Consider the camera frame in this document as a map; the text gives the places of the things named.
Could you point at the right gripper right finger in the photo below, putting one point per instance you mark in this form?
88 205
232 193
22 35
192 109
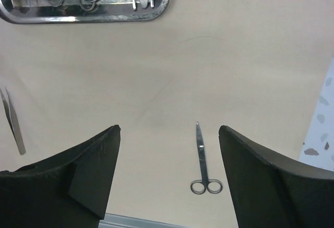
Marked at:
269 189

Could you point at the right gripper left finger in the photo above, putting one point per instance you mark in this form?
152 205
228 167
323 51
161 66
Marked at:
69 189

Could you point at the steel surgical scissors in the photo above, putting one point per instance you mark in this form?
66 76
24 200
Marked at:
205 181

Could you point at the steel forceps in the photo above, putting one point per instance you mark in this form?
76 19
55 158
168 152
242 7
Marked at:
13 120

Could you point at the beige cloth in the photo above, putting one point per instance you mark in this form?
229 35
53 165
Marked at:
255 65

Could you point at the aluminium rail frame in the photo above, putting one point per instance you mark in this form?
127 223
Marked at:
112 220

